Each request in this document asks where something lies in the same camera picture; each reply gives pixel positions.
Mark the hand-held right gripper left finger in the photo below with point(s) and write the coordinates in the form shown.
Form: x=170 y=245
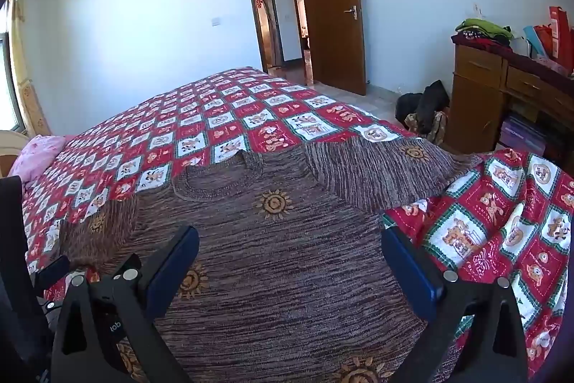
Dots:
x=176 y=264

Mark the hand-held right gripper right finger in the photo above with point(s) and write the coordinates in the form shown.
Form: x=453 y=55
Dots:
x=410 y=264

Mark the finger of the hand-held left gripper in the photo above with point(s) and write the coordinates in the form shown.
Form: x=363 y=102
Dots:
x=53 y=271

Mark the brown knit sweater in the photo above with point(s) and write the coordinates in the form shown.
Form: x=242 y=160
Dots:
x=278 y=248

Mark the pink pillow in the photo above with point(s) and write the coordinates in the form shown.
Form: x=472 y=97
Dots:
x=38 y=156

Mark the cream wooden headboard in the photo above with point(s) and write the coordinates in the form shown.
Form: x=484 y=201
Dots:
x=11 y=149

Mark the brown patterned bag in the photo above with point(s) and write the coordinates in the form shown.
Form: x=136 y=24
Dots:
x=437 y=129

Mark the red patchwork printed quilt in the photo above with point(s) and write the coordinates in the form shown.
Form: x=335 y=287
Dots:
x=233 y=114

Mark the black bag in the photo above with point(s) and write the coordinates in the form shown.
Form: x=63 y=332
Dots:
x=426 y=102

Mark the purple box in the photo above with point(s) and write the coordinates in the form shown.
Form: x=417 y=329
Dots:
x=522 y=136

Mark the brown wooden desk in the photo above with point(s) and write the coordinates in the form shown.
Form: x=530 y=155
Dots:
x=475 y=96

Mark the window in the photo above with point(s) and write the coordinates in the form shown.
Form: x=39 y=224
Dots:
x=10 y=87

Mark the yellow curtain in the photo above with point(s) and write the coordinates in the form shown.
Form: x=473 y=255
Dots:
x=24 y=64

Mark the dark red folded garment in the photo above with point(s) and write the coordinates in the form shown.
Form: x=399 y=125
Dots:
x=480 y=43

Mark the brown wooden door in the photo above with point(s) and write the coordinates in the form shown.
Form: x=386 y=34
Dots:
x=334 y=33

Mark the green folded garment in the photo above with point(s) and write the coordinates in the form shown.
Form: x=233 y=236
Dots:
x=482 y=28

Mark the light blue gift bag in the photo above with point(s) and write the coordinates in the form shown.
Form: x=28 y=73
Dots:
x=532 y=39

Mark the small red gift bag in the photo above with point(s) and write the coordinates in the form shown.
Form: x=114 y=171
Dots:
x=545 y=42

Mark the tall red gift bag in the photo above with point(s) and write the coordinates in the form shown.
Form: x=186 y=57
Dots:
x=561 y=33

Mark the brown wooden door frame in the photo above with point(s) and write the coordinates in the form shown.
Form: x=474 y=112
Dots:
x=247 y=6

